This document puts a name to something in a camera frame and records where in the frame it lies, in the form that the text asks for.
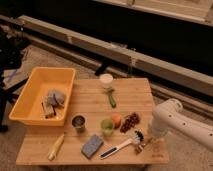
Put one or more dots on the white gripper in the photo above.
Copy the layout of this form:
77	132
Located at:
155	135

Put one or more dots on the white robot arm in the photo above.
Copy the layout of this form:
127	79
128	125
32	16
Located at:
168	115

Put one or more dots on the white dish brush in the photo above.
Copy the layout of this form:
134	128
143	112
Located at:
136	138

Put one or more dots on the red grape bunch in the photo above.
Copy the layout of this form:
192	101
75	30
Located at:
130	122

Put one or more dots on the orange fruit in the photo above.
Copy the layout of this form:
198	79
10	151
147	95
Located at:
116	118

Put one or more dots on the wooden folding table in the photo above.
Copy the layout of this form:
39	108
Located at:
89	100

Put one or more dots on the green plastic cup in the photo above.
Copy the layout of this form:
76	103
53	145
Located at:
107	127

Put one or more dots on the blue grey sponge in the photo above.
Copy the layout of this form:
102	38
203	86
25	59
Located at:
92	146

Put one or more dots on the white cup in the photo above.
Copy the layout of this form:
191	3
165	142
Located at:
106	80

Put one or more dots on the metal cup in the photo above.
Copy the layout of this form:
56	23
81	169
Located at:
78	122

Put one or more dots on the yellow banana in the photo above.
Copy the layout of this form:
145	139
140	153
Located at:
55	147

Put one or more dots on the wooden block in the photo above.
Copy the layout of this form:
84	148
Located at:
48	110

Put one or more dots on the yellow plastic bin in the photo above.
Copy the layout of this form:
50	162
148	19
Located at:
28	107

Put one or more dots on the black tripod stand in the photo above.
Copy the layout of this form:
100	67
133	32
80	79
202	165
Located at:
10	58

